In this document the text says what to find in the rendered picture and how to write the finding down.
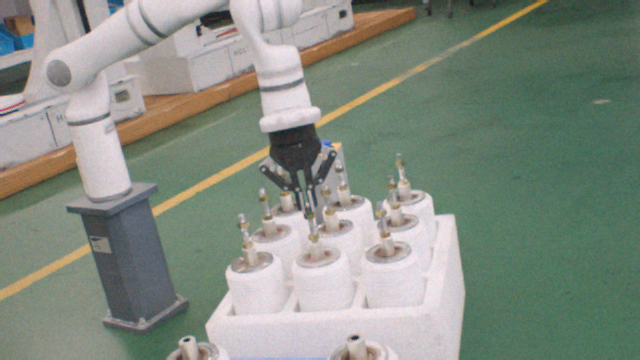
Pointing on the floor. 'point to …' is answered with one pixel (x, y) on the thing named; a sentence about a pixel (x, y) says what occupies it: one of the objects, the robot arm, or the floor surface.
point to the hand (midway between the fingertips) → (306, 200)
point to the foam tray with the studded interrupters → (357, 317)
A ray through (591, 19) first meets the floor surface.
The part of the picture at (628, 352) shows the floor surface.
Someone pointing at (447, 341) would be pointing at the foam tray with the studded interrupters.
